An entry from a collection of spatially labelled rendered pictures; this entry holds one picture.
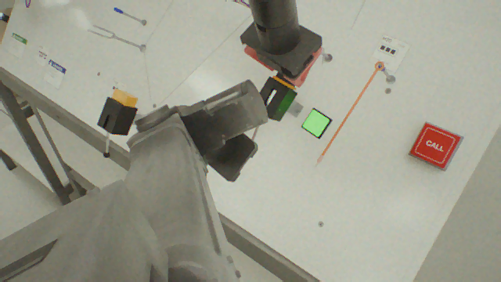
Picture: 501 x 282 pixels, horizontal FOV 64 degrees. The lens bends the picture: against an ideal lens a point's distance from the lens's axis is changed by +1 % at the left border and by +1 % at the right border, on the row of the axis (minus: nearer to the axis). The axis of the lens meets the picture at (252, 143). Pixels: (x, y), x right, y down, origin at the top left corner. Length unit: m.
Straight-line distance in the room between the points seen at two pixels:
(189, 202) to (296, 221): 0.54
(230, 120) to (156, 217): 0.29
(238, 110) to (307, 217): 0.31
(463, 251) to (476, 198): 0.32
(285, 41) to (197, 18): 0.35
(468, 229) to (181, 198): 1.88
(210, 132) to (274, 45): 0.16
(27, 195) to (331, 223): 1.71
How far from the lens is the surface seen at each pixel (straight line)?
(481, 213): 2.11
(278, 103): 0.62
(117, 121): 0.81
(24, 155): 2.00
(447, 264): 1.88
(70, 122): 1.07
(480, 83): 0.67
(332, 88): 0.69
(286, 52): 0.55
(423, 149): 0.62
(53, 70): 1.14
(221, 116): 0.44
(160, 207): 0.18
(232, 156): 0.56
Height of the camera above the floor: 1.50
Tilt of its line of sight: 45 degrees down
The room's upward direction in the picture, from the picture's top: straight up
